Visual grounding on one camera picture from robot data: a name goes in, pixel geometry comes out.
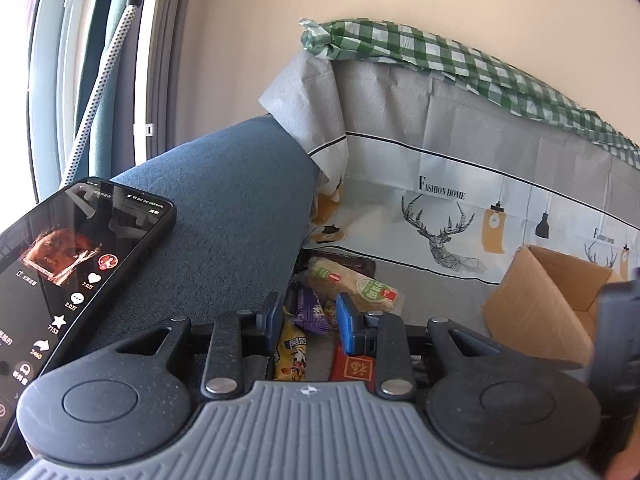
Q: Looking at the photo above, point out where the green checked cloth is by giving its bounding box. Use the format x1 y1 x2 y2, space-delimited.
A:
299 17 640 157

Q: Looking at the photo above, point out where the yellow snack packet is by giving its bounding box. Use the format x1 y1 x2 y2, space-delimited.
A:
272 305 309 382

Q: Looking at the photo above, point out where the white dotted pole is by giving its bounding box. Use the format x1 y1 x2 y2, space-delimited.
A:
62 2 136 187

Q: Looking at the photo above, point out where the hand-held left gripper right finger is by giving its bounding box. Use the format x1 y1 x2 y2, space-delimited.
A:
336 292 507 402

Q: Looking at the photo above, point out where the dark brown snack packet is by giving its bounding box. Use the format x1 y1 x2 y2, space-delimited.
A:
305 250 377 277

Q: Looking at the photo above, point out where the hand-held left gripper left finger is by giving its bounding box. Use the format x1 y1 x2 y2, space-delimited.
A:
112 291 286 402

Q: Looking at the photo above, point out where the black smartphone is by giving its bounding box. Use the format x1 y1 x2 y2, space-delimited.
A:
0 176 178 454

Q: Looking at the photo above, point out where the purple snack packet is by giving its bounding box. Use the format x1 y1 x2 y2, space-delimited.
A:
291 282 341 336

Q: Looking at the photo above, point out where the white window frame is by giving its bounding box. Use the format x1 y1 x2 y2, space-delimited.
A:
27 0 83 202

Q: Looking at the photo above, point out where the brown cardboard box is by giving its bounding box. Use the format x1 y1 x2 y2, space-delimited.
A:
482 245 626 367

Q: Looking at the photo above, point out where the green label cracker packet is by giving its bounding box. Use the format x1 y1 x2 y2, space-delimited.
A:
306 256 405 316

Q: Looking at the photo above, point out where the teal curtain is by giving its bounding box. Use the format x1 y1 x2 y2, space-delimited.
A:
75 0 151 183

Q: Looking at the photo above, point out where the red snack packet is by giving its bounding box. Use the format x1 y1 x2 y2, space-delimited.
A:
329 342 377 386

